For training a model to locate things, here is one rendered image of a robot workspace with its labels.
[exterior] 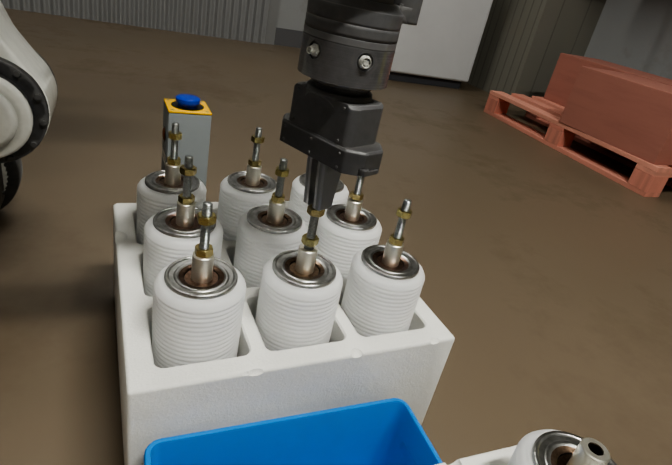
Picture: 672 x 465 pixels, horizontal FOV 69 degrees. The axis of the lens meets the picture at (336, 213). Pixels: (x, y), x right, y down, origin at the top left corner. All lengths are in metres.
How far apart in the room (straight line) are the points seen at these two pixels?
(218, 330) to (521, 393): 0.57
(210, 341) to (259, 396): 0.09
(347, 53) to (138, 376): 0.36
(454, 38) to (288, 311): 3.01
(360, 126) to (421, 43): 2.87
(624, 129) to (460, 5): 1.46
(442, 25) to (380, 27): 2.93
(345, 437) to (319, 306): 0.17
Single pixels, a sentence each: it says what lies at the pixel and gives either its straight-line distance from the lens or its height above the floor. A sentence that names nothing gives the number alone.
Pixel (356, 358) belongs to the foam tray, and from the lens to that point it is 0.59.
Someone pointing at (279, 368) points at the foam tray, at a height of 0.18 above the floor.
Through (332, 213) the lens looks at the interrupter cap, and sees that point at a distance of 0.71.
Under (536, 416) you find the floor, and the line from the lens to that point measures 0.90.
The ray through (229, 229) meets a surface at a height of 0.19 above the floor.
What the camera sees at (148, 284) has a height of 0.17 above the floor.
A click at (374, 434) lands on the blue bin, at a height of 0.07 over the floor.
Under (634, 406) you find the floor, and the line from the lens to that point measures 1.05.
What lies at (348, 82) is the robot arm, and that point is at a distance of 0.45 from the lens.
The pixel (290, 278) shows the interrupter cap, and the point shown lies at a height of 0.25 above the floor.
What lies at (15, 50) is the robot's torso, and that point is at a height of 0.40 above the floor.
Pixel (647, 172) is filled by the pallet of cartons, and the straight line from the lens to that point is 2.31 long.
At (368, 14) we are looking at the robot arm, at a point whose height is 0.54.
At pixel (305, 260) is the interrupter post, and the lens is 0.56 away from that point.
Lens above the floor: 0.57
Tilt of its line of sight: 26 degrees down
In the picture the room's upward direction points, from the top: 12 degrees clockwise
